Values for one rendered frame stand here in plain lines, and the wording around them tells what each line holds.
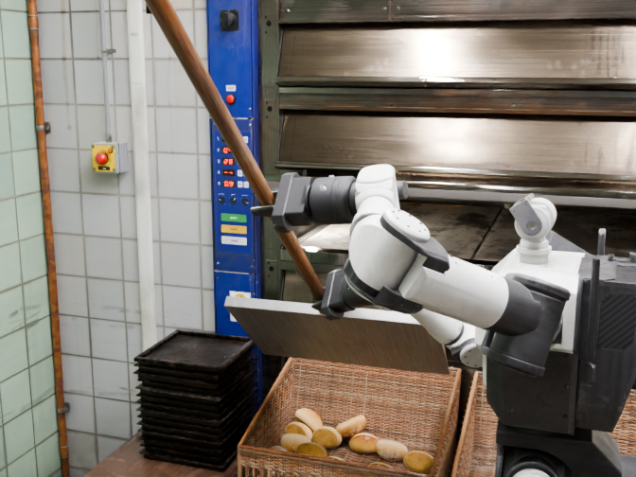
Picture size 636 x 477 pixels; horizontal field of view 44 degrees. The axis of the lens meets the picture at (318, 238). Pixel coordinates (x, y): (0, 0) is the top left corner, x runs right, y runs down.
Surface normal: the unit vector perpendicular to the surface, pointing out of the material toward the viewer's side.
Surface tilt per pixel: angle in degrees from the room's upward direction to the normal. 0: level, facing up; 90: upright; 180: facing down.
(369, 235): 75
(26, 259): 90
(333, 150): 70
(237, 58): 90
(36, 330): 90
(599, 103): 90
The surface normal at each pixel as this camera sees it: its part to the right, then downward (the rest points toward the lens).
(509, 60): -0.29, -0.15
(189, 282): -0.32, 0.20
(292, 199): -0.38, -0.48
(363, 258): -0.71, -0.12
